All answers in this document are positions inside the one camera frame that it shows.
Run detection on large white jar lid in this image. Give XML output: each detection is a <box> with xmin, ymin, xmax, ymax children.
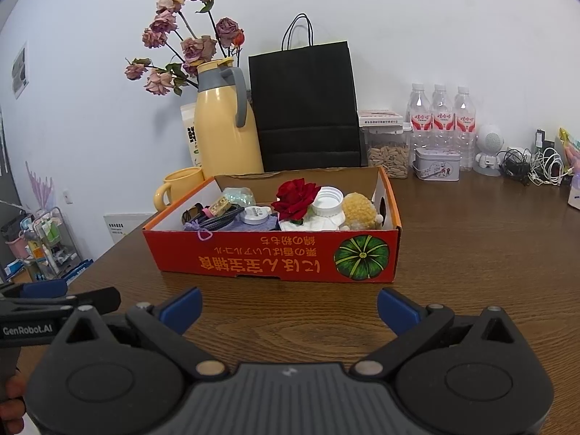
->
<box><xmin>310</xmin><ymin>186</ymin><xmax>345</xmax><ymax>220</ymax></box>

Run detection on white cable tangle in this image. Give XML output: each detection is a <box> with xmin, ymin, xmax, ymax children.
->
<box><xmin>530</xmin><ymin>147</ymin><xmax>569</xmax><ymax>186</ymax></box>

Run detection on yellow mug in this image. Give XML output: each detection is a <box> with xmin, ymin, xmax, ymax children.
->
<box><xmin>154</xmin><ymin>167</ymin><xmax>204</xmax><ymax>211</ymax></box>

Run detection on white metal tin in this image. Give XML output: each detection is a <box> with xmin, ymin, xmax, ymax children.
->
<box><xmin>413</xmin><ymin>147</ymin><xmax>461</xmax><ymax>183</ymax></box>

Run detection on dark cabinet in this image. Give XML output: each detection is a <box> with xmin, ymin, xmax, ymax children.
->
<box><xmin>0</xmin><ymin>109</ymin><xmax>11</xmax><ymax>177</ymax></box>

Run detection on flat white box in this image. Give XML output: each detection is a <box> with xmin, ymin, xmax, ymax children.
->
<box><xmin>358</xmin><ymin>109</ymin><xmax>404</xmax><ymax>128</ymax></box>

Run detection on metal rolling cart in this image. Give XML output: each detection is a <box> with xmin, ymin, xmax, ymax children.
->
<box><xmin>0</xmin><ymin>206</ymin><xmax>84</xmax><ymax>282</ymax></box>

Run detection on purple fabric pouch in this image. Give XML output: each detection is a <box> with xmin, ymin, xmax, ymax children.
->
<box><xmin>183</xmin><ymin>215</ymin><xmax>279</xmax><ymax>241</ymax></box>

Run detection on yellow thermos jug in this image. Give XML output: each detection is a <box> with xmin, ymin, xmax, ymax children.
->
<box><xmin>195</xmin><ymin>58</ymin><xmax>264</xmax><ymax>179</ymax></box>

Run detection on white robot figure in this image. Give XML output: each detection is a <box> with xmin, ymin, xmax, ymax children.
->
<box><xmin>473</xmin><ymin>124</ymin><xmax>505</xmax><ymax>177</ymax></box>

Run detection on purple feather wall decal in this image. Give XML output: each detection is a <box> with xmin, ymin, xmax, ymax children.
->
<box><xmin>25</xmin><ymin>161</ymin><xmax>55</xmax><ymax>211</ymax></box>

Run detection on white cloth bag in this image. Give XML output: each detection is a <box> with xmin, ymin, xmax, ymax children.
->
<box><xmin>278</xmin><ymin>215</ymin><xmax>347</xmax><ymax>232</ymax></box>

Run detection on black paper bag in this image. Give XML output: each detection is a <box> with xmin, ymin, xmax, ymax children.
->
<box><xmin>248</xmin><ymin>13</ymin><xmax>362</xmax><ymax>173</ymax></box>

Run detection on person's left hand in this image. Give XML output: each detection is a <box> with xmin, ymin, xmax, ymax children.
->
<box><xmin>0</xmin><ymin>362</ymin><xmax>27</xmax><ymax>435</ymax></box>

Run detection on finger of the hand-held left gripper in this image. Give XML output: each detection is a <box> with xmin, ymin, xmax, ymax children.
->
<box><xmin>0</xmin><ymin>278</ymin><xmax>69</xmax><ymax>301</ymax></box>
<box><xmin>0</xmin><ymin>287</ymin><xmax>121</xmax><ymax>317</ymax></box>

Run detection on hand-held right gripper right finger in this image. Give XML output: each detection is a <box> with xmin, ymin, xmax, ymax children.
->
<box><xmin>351</xmin><ymin>286</ymin><xmax>522</xmax><ymax>380</ymax></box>

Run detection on red artificial rose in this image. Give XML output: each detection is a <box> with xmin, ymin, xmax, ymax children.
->
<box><xmin>272</xmin><ymin>180</ymin><xmax>320</xmax><ymax>225</ymax></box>

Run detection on plush sheep toy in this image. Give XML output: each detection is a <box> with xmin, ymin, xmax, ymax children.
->
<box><xmin>341</xmin><ymin>192</ymin><xmax>384</xmax><ymax>231</ymax></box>

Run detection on wall poster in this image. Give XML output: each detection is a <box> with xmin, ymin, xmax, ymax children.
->
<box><xmin>11</xmin><ymin>42</ymin><xmax>30</xmax><ymax>99</ymax></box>

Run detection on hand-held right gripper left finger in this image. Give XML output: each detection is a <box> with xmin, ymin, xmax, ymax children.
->
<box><xmin>59</xmin><ymin>286</ymin><xmax>229</xmax><ymax>380</ymax></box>

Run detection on yellow green snack packet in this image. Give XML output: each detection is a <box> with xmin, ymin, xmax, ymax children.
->
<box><xmin>558</xmin><ymin>128</ymin><xmax>580</xmax><ymax>155</ymax></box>

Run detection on white tissue box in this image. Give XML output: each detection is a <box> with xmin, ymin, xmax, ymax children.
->
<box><xmin>565</xmin><ymin>154</ymin><xmax>580</xmax><ymax>209</ymax></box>

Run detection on clear nut container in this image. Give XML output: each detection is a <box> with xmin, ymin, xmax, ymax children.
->
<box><xmin>365</xmin><ymin>127</ymin><xmax>411</xmax><ymax>179</ymax></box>

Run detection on iridescent plastic wrap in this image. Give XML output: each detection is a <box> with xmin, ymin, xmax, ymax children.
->
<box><xmin>221</xmin><ymin>187</ymin><xmax>257</xmax><ymax>207</ymax></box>

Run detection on red cardboard box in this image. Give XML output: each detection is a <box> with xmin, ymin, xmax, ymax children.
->
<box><xmin>142</xmin><ymin>166</ymin><xmax>402</xmax><ymax>283</ymax></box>

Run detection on white milk carton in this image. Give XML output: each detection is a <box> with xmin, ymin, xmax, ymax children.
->
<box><xmin>180</xmin><ymin>102</ymin><xmax>202</xmax><ymax>168</ymax></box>

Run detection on black braided cable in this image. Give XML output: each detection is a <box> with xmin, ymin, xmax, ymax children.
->
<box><xmin>181</xmin><ymin>203</ymin><xmax>245</xmax><ymax>231</ymax></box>

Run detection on dried rose bouquet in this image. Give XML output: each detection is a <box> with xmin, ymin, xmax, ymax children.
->
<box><xmin>125</xmin><ymin>0</ymin><xmax>245</xmax><ymax>97</ymax></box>

